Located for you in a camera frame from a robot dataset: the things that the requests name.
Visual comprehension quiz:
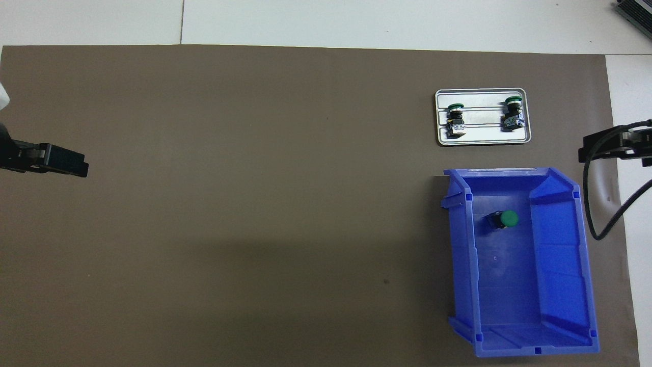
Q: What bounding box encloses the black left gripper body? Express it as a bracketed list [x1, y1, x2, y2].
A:
[0, 122, 44, 171]

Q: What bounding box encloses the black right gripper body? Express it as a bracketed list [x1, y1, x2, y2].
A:
[632, 122, 652, 168]

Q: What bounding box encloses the green push button switch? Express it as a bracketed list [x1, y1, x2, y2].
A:
[501, 95, 526, 130]
[446, 103, 467, 137]
[484, 210, 519, 231]

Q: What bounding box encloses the grey metal tray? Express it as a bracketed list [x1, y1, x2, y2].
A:
[434, 88, 532, 147]

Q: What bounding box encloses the grey ribbed device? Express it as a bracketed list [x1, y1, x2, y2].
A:
[614, 0, 652, 32]

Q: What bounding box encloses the blue plastic storage bin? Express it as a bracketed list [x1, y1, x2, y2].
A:
[440, 167, 601, 357]

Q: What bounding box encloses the brown table mat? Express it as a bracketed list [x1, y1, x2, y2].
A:
[0, 45, 640, 367]

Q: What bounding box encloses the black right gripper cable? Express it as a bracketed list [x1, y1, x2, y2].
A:
[583, 120, 652, 241]

